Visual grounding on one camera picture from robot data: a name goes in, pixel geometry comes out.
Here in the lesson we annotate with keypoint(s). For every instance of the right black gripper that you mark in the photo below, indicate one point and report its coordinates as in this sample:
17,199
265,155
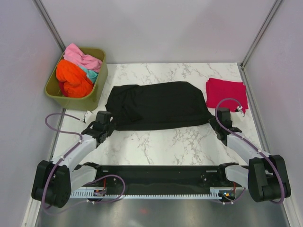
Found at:
212,121

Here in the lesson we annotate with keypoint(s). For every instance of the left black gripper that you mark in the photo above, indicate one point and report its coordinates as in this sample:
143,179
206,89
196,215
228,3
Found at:
111,128

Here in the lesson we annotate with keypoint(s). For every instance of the black t shirt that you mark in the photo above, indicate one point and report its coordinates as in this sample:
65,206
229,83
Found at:
157,107

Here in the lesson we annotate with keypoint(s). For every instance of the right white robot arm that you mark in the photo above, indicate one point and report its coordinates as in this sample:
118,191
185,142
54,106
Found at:
265,175

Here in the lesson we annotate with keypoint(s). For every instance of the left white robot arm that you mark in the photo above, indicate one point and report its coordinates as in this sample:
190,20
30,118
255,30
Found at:
56,179

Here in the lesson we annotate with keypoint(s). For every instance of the folded red t shirt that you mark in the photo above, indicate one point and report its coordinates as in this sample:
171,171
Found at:
217,90

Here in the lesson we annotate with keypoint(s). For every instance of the olive green plastic bin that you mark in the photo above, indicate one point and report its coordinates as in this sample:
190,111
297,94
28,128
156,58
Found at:
89,102

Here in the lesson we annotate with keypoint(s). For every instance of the teal t shirt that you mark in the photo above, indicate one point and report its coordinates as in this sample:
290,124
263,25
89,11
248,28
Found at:
91,75

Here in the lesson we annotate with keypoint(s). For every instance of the orange t shirt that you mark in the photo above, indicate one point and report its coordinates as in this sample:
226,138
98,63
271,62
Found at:
76,84

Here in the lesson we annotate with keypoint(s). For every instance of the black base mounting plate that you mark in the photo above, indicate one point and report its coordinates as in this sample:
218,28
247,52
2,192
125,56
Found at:
160,179

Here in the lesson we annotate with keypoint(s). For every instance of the pink t shirt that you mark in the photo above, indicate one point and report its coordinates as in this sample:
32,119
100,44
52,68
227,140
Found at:
73,54

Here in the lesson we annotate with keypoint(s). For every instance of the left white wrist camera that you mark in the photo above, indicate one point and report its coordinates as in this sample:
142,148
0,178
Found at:
86,116

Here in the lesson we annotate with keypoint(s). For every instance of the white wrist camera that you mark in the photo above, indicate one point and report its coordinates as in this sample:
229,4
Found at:
86,116
240,112

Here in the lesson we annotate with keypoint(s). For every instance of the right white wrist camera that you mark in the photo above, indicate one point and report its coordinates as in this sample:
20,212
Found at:
240,112

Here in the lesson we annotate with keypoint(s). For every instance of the white slotted cable duct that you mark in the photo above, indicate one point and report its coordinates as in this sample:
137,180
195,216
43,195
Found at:
96,193

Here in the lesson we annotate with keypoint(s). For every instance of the right aluminium frame post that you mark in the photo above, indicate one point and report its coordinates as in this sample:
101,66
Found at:
269,18

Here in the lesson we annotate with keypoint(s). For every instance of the aluminium frame post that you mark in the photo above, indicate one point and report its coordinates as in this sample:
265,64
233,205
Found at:
269,18
48,21

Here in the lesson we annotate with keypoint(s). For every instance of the left aluminium frame post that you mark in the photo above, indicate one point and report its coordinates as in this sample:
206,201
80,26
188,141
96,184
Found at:
48,21

